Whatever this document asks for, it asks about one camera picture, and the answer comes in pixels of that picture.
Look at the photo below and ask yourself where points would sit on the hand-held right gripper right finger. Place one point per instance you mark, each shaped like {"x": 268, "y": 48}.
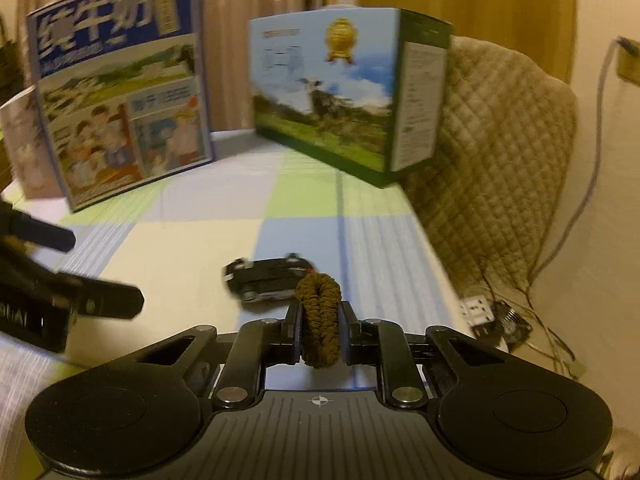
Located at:
{"x": 352, "y": 332}

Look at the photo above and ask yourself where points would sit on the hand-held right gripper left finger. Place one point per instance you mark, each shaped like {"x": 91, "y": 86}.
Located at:
{"x": 294, "y": 332}

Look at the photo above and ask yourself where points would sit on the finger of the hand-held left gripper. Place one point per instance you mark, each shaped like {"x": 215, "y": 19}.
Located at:
{"x": 110, "y": 297}
{"x": 45, "y": 235}

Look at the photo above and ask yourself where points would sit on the brown hair scrunchie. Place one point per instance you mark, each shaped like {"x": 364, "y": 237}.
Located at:
{"x": 317, "y": 320}

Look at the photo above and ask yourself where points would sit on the black toy car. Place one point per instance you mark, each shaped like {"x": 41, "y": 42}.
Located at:
{"x": 265, "y": 282}

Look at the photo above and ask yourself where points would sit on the white floral box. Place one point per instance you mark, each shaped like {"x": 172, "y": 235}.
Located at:
{"x": 27, "y": 150}

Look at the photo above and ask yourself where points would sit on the checked pastel bedsheet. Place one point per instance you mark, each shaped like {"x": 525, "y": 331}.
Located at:
{"x": 250, "y": 225}

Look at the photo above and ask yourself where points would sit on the white power strip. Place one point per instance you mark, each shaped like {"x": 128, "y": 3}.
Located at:
{"x": 475, "y": 316}

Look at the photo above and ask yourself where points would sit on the blue milk carton box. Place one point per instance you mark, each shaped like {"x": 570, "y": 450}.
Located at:
{"x": 125, "y": 100}

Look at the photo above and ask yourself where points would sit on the beige quilted blanket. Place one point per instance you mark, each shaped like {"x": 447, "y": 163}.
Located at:
{"x": 500, "y": 160}

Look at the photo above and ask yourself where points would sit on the light blue green milk box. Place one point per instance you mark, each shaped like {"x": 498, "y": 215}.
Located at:
{"x": 340, "y": 105}

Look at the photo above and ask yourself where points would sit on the yellow wooden door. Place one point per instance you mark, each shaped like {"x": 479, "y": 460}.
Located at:
{"x": 465, "y": 5}

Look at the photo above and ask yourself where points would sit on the yellow wall socket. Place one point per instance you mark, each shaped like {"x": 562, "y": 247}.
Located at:
{"x": 629, "y": 62}

